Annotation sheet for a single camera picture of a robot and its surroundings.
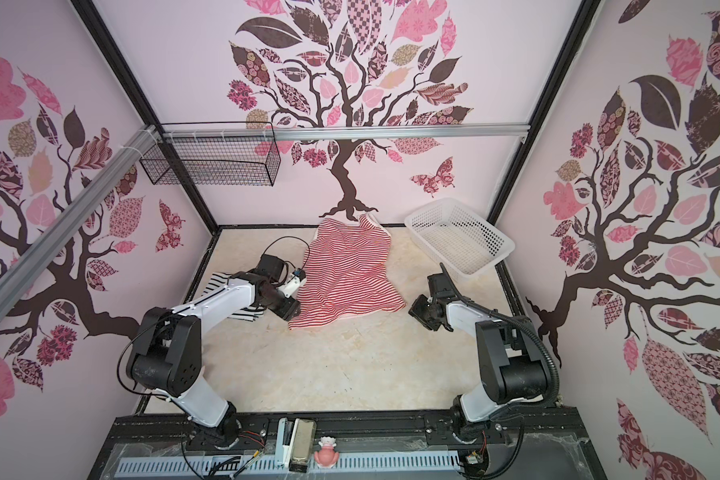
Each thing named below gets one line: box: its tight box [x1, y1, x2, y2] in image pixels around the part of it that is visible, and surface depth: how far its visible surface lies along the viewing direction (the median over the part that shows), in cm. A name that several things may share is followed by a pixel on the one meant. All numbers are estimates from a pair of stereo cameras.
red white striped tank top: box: [289, 214, 407, 330], surface depth 105 cm
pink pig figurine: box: [314, 436, 340, 468], surface depth 70 cm
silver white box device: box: [276, 417, 317, 473], surface depth 71 cm
